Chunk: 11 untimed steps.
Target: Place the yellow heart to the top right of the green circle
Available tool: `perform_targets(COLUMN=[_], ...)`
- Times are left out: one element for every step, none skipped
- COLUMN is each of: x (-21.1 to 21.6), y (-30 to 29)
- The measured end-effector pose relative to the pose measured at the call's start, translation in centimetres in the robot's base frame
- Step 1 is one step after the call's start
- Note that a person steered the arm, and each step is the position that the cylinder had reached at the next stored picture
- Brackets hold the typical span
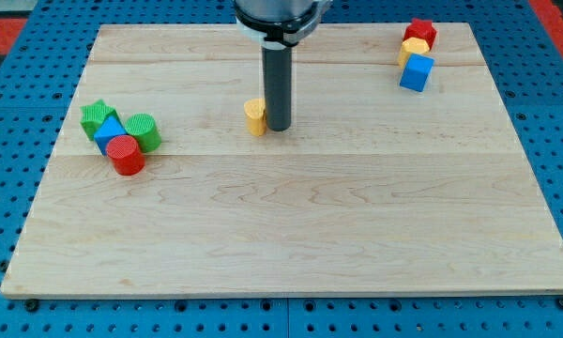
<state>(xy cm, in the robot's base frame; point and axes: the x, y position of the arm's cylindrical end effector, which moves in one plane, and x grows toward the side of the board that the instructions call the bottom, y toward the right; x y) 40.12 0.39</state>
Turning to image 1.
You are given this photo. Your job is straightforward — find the red star block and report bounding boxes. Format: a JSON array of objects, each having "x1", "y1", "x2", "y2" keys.
[{"x1": 403, "y1": 18, "x2": 437, "y2": 49}]

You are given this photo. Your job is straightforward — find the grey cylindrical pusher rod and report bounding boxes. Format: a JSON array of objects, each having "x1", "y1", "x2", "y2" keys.
[{"x1": 262, "y1": 48, "x2": 292, "y2": 131}]

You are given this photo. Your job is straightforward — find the yellow hexagon block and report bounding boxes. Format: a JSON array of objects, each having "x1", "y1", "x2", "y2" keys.
[{"x1": 397, "y1": 37, "x2": 430, "y2": 69}]

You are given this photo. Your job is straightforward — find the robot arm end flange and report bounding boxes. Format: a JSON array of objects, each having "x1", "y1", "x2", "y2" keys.
[{"x1": 233, "y1": 0, "x2": 332, "y2": 50}]

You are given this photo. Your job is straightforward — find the yellow heart block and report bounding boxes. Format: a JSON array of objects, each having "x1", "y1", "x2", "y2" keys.
[{"x1": 244, "y1": 98, "x2": 266, "y2": 136}]

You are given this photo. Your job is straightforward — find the green star block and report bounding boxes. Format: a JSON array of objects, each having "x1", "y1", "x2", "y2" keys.
[{"x1": 80, "y1": 100, "x2": 120, "y2": 141}]

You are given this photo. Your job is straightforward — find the light wooden board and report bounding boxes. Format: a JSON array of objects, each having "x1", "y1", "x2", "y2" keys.
[{"x1": 1, "y1": 23, "x2": 563, "y2": 300}]

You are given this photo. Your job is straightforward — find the green cylinder block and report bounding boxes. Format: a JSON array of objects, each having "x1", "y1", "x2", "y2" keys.
[{"x1": 125, "y1": 113, "x2": 161, "y2": 153}]

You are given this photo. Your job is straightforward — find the blue cube block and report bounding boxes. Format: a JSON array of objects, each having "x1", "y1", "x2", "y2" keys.
[{"x1": 399, "y1": 54, "x2": 435, "y2": 92}]

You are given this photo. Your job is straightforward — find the red cylinder block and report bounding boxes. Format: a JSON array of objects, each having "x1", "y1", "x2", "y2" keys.
[{"x1": 106, "y1": 135, "x2": 145, "y2": 176}]

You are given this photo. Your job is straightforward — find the blue triangle block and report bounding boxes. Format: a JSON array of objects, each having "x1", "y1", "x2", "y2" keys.
[{"x1": 94, "y1": 116, "x2": 127, "y2": 156}]

